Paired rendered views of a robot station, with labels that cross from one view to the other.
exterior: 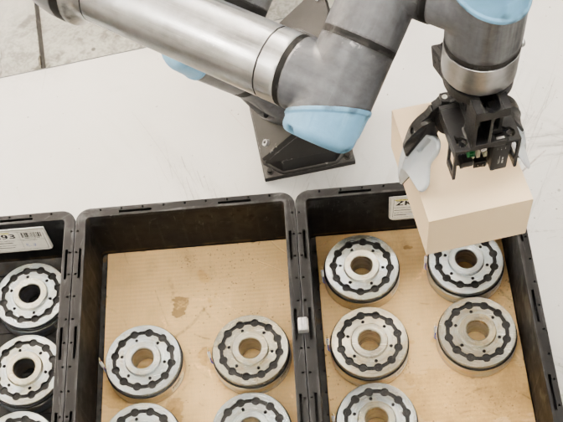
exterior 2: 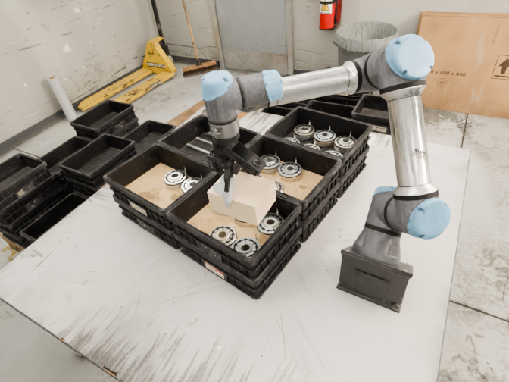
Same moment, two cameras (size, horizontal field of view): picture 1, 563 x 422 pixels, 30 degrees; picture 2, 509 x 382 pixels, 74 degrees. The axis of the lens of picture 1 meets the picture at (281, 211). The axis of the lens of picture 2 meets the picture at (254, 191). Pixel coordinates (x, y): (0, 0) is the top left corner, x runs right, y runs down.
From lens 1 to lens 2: 1.45 m
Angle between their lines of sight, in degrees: 72
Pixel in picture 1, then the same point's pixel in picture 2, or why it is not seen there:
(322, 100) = not seen: hidden behind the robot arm
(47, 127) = not seen: hidden behind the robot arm
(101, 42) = not seen: outside the picture
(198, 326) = (292, 188)
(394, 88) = (367, 330)
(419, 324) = (242, 232)
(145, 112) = (413, 240)
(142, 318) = (306, 179)
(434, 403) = (218, 220)
